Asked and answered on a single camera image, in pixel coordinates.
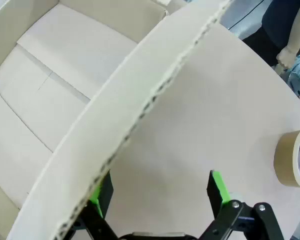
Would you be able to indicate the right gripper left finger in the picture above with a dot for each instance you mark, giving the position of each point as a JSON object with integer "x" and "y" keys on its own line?
{"x": 103, "y": 192}

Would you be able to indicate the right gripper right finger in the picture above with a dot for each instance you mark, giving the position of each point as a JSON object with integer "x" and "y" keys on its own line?
{"x": 216, "y": 190}

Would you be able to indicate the brown cardboard box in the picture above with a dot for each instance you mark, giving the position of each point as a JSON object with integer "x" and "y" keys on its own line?
{"x": 65, "y": 75}

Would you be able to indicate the person's left hand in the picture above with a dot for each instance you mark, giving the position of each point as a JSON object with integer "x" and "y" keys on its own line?
{"x": 286, "y": 57}

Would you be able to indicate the brown packing tape roll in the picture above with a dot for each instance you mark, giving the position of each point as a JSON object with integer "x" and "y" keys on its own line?
{"x": 287, "y": 155}

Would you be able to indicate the person in dark t-shirt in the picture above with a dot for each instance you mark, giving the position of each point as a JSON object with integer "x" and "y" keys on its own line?
{"x": 272, "y": 25}

